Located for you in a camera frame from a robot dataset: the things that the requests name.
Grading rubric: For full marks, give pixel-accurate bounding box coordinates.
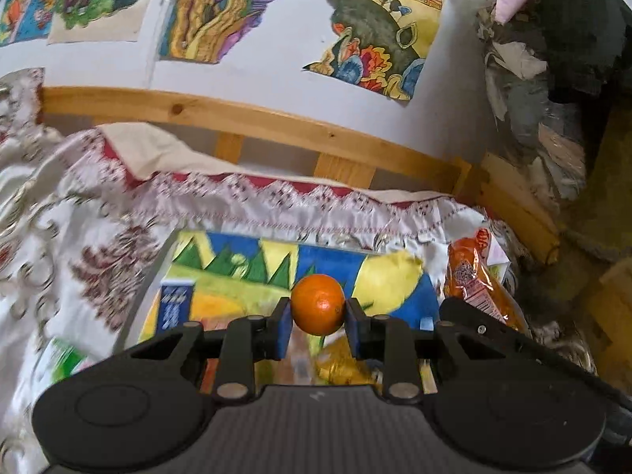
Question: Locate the gold foil snack wrapper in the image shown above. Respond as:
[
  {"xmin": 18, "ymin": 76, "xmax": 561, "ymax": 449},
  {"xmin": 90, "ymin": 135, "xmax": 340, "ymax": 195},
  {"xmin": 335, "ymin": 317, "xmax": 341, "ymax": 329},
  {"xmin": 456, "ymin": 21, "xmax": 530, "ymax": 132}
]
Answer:
[{"xmin": 313, "ymin": 335, "xmax": 382, "ymax": 388}]

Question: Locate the small orange tangerine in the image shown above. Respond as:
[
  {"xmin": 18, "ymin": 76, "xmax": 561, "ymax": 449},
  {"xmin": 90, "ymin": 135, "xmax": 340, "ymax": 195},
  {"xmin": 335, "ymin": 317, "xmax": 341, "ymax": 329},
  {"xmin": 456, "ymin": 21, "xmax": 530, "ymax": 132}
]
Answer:
[{"xmin": 290, "ymin": 274, "xmax": 345, "ymax": 336}]

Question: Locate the blue snack stick packet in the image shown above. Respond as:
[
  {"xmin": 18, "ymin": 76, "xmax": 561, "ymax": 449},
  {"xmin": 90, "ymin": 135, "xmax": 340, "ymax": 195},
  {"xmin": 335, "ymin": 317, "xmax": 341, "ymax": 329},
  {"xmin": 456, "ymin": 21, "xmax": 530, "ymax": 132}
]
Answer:
[{"xmin": 155, "ymin": 279, "xmax": 195, "ymax": 334}]

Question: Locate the orange foil snack bag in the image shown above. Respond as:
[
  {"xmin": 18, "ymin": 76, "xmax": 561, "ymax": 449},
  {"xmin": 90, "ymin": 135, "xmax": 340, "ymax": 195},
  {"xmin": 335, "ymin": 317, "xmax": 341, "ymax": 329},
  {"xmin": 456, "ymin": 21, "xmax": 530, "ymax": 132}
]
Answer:
[{"xmin": 444, "ymin": 228, "xmax": 530, "ymax": 335}]

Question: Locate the white green pickle packet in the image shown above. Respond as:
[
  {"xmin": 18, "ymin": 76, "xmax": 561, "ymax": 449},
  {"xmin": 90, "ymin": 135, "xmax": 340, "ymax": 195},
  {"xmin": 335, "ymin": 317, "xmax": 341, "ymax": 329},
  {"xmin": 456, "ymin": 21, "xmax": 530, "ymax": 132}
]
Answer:
[{"xmin": 32, "ymin": 337, "xmax": 95, "ymax": 387}]

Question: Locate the red lettered cracker pack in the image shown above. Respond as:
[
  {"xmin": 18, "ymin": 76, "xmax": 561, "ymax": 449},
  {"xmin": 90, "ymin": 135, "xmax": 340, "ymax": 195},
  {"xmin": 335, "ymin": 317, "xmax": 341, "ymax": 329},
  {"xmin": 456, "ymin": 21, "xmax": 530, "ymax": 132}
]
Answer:
[{"xmin": 200, "ymin": 319, "xmax": 315, "ymax": 394}]

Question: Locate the olive brown hanging garment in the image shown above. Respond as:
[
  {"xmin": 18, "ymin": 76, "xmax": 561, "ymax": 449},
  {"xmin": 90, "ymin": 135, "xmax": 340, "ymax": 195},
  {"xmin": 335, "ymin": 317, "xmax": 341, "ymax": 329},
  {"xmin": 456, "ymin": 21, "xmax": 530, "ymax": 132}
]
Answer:
[{"xmin": 513, "ymin": 108, "xmax": 632, "ymax": 317}]

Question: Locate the floral satin bedspread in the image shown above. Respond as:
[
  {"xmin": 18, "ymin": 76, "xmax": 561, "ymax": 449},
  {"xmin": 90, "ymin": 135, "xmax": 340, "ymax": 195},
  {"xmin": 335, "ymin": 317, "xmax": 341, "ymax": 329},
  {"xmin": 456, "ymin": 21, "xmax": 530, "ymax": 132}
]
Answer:
[{"xmin": 0, "ymin": 67, "xmax": 599, "ymax": 474}]

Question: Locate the beige pillow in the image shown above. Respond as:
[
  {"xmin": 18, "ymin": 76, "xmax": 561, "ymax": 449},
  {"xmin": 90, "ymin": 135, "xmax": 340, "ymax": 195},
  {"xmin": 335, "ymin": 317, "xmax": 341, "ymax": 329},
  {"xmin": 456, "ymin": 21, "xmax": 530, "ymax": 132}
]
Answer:
[{"xmin": 98, "ymin": 122, "xmax": 317, "ymax": 180}]

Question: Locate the patterned hanging cloth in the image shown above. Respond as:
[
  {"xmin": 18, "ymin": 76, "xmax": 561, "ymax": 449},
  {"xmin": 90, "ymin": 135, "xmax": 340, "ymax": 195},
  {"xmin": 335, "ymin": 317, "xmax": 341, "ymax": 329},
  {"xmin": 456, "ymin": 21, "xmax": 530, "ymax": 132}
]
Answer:
[{"xmin": 478, "ymin": 0, "xmax": 586, "ymax": 215}]

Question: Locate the landscape field drawing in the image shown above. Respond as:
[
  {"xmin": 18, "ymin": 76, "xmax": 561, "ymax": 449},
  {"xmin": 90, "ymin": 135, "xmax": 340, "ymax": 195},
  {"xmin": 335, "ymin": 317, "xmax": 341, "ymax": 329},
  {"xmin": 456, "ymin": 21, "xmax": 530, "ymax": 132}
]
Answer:
[{"xmin": 304, "ymin": 0, "xmax": 444, "ymax": 102}]

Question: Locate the swirly night sky drawing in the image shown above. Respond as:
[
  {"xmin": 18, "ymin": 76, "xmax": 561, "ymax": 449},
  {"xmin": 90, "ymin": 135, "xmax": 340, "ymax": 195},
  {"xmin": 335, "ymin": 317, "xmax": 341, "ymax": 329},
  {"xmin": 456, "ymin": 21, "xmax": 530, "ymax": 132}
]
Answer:
[{"xmin": 158, "ymin": 0, "xmax": 275, "ymax": 64}]

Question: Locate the blond child drawing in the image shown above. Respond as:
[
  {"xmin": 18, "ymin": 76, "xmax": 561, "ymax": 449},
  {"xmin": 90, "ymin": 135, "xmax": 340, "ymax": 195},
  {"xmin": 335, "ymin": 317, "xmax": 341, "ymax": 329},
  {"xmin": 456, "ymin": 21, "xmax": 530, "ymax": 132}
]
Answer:
[{"xmin": 48, "ymin": 0, "xmax": 150, "ymax": 44}]

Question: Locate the black hanging garment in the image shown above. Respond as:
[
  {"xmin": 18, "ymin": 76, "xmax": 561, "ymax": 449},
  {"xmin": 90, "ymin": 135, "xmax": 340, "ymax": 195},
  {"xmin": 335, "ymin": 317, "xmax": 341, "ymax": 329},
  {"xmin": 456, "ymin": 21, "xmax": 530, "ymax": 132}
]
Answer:
[{"xmin": 507, "ymin": 0, "xmax": 631, "ymax": 171}]

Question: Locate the red-haired girl drawing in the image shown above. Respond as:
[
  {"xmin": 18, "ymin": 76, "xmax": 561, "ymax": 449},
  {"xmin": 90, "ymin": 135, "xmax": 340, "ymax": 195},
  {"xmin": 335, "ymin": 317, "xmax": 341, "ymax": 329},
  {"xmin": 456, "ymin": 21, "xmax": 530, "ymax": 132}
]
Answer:
[{"xmin": 0, "ymin": 0, "xmax": 56, "ymax": 46}]

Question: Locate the wooden bed frame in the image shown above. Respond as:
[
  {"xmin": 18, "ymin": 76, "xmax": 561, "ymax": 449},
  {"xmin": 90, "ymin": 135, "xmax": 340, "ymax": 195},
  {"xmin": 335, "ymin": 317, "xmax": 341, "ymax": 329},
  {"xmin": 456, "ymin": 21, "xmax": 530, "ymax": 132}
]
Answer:
[{"xmin": 43, "ymin": 87, "xmax": 560, "ymax": 264}]

